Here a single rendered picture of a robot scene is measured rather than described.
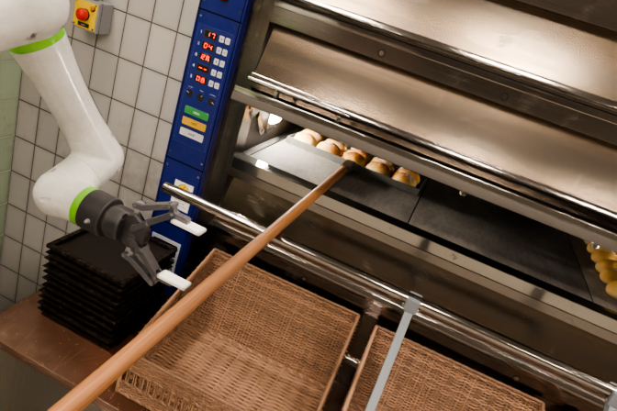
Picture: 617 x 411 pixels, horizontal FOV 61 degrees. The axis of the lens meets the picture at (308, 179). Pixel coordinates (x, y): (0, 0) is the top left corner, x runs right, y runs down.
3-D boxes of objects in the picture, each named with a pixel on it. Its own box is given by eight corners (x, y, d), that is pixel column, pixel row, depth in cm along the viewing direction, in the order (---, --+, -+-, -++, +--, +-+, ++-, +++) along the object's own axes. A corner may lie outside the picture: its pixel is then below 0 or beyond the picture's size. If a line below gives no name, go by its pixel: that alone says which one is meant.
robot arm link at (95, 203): (69, 234, 112) (75, 196, 109) (106, 217, 123) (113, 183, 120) (92, 246, 111) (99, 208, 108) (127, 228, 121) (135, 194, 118)
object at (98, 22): (85, 25, 180) (90, -5, 177) (109, 34, 178) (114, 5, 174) (70, 25, 173) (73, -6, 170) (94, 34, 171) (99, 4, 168)
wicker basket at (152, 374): (196, 308, 191) (213, 244, 182) (337, 377, 180) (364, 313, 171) (109, 392, 147) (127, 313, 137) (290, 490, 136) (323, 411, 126)
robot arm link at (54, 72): (-5, 51, 104) (33, 57, 99) (39, 25, 111) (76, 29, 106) (75, 185, 128) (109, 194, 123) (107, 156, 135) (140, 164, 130)
